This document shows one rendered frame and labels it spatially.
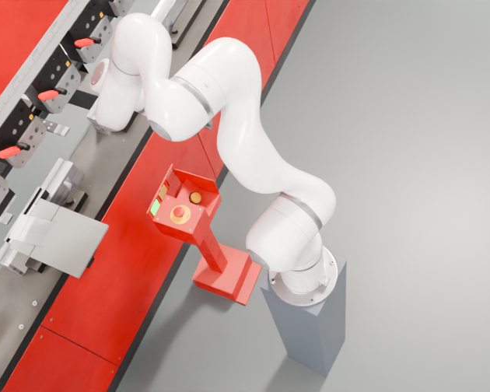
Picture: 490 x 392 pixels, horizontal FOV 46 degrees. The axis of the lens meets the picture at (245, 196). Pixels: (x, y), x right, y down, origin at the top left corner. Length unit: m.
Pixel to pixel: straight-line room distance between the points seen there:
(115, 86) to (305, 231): 0.52
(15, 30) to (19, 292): 0.82
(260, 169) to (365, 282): 1.61
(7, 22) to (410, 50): 2.25
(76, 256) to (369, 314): 1.35
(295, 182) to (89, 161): 1.08
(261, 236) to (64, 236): 0.81
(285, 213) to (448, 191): 1.73
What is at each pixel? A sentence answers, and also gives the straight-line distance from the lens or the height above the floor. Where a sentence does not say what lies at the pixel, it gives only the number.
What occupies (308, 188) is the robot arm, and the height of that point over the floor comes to 1.46.
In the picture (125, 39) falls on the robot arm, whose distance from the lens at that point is 1.09.
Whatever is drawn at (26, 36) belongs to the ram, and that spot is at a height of 1.45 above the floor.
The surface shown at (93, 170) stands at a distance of 2.08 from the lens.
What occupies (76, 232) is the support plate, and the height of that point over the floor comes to 1.00.
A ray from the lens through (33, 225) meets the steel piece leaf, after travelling 1.91.
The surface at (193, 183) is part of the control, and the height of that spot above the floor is 0.74.
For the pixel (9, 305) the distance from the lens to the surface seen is 2.00.
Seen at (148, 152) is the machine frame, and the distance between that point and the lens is 2.14.
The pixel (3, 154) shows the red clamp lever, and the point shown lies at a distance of 1.68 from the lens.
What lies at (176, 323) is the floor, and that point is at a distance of 2.71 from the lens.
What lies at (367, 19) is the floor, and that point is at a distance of 3.46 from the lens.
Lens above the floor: 2.53
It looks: 62 degrees down
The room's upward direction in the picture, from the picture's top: 19 degrees counter-clockwise
